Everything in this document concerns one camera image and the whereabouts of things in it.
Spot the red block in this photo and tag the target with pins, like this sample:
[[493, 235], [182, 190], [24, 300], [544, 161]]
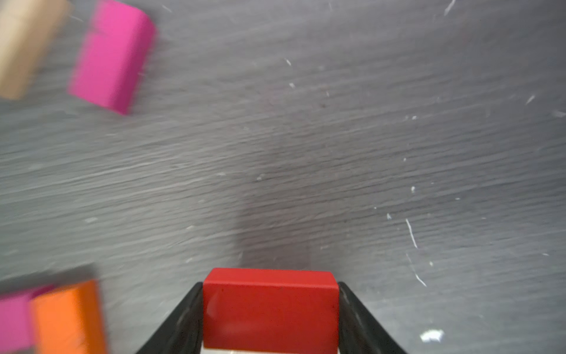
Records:
[[271, 311]]

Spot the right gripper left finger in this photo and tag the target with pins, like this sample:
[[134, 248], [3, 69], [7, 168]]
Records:
[[182, 331]]

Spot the orange block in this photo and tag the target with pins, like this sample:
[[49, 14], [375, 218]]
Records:
[[70, 320]]

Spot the natural wood block far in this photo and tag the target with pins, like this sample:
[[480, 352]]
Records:
[[27, 30]]

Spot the magenta block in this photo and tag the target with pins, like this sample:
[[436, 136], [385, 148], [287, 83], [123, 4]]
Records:
[[113, 56], [17, 325]]

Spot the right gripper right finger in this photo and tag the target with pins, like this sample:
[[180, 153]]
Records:
[[359, 332]]

